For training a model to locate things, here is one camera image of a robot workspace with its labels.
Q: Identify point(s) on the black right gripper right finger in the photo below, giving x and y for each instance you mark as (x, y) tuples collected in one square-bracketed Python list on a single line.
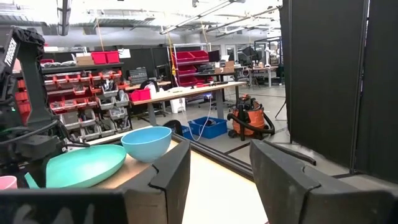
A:
[(286, 193)]

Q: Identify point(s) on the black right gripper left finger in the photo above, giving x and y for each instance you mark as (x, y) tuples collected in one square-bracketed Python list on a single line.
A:
[(161, 199)]

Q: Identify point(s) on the light blue bowl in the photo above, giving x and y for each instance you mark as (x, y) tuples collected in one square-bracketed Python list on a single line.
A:
[(146, 144)]

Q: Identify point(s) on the teal plate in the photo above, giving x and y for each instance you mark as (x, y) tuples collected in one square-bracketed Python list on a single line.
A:
[(84, 166)]

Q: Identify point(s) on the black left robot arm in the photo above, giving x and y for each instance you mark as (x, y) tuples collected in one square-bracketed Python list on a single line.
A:
[(31, 93)]

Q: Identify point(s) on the small blue plastic bin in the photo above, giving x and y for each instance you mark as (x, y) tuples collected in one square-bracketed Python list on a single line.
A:
[(186, 132)]

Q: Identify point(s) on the orange shop vacuum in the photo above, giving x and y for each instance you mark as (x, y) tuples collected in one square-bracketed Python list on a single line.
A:
[(253, 119)]

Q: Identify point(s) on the large blue plastic bin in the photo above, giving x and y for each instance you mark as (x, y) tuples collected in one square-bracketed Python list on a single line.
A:
[(209, 127)]

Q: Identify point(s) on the white bucket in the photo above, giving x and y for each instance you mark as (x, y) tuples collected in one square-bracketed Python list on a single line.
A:
[(177, 105)]

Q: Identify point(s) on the red bin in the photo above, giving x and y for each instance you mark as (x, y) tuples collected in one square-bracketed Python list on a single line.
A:
[(112, 57), (99, 58), (140, 95)]

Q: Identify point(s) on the long wooden workbench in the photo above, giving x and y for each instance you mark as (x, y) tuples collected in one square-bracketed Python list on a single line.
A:
[(186, 91)]

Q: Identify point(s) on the black partition panel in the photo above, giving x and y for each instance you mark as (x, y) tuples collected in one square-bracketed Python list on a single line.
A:
[(381, 93), (323, 77)]

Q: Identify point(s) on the shelf rack with small bins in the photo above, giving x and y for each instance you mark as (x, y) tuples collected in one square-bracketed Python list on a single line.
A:
[(84, 99)]

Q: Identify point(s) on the teal plastic utensil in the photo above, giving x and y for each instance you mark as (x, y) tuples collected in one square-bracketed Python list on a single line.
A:
[(31, 182)]

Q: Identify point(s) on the rack with large red bins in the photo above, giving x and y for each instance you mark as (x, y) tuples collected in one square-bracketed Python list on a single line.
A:
[(189, 67)]

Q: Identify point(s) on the pink cup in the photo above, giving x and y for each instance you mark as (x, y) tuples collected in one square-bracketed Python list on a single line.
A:
[(7, 183)]

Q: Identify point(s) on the cardboard box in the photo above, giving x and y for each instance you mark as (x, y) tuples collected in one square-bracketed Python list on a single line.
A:
[(85, 60)]

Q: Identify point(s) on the long ceiling light fixture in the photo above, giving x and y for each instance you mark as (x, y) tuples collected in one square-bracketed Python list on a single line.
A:
[(199, 16)]

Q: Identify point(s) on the black table frame rail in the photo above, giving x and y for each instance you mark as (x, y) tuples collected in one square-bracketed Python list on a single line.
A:
[(217, 157)]

